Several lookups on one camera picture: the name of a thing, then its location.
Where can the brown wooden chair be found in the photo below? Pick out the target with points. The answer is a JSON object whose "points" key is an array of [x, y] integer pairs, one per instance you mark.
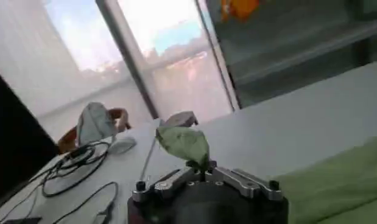
{"points": [[66, 141]]}

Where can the grey shelf rack with clothes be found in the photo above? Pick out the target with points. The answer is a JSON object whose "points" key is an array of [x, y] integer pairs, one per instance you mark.
{"points": [[298, 51]]}

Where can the white computer mouse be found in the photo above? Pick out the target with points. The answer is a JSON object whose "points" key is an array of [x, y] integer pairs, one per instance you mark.
{"points": [[122, 145]]}

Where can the dark grey laptop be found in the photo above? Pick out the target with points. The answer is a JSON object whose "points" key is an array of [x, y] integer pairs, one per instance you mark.
{"points": [[23, 220]]}

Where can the black monitor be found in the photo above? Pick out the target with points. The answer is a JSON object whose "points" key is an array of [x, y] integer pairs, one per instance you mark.
{"points": [[14, 146]]}

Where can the dark window frame post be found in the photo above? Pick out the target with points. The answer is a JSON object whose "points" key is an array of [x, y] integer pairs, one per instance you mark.
{"points": [[127, 58]]}

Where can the green shirt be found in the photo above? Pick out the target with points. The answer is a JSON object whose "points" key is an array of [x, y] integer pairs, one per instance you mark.
{"points": [[185, 143]]}

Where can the grey backpack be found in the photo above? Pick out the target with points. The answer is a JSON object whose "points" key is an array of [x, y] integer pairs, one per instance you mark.
{"points": [[95, 124]]}

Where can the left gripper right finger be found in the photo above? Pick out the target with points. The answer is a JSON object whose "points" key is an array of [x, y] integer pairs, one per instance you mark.
{"points": [[240, 181]]}

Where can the grey round stool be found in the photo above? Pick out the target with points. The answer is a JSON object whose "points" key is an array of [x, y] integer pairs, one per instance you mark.
{"points": [[180, 119]]}

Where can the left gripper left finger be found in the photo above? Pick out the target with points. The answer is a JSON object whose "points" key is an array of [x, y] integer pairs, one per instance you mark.
{"points": [[173, 182]]}

